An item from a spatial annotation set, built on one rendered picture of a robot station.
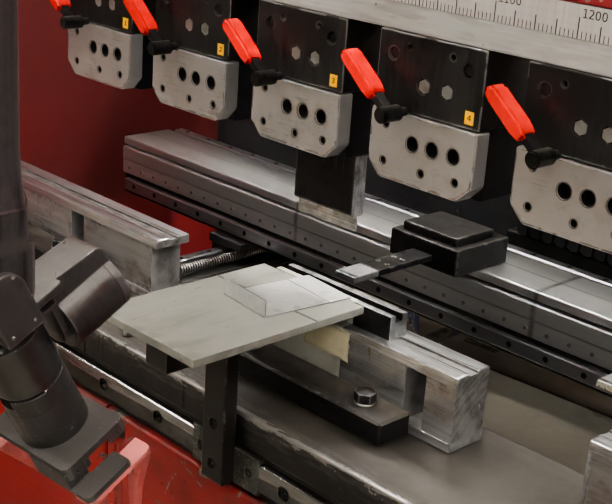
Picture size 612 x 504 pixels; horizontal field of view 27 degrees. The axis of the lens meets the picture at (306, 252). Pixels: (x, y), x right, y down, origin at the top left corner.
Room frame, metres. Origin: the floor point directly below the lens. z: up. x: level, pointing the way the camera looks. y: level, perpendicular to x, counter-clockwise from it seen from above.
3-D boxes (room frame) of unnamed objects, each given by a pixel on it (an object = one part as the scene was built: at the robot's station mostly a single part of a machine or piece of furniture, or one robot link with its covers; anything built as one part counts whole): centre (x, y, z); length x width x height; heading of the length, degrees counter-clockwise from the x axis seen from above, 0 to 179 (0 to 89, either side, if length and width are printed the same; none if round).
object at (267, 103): (1.49, 0.00, 1.26); 0.15 x 0.09 x 0.17; 45
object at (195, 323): (1.37, 0.08, 1.00); 0.26 x 0.18 x 0.01; 135
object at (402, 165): (1.35, -0.14, 1.26); 0.15 x 0.09 x 0.17; 45
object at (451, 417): (1.43, -0.06, 0.92); 0.39 x 0.06 x 0.10; 45
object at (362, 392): (1.33, -0.08, 0.91); 0.03 x 0.03 x 0.02
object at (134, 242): (1.86, 0.37, 0.92); 0.50 x 0.06 x 0.10; 45
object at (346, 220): (1.47, -0.02, 1.13); 0.10 x 0.02 x 0.10; 45
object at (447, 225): (1.58, -0.14, 1.01); 0.26 x 0.12 x 0.05; 135
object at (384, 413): (1.40, -0.01, 0.89); 0.30 x 0.05 x 0.03; 45
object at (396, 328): (1.45, -0.05, 0.99); 0.20 x 0.03 x 0.03; 45
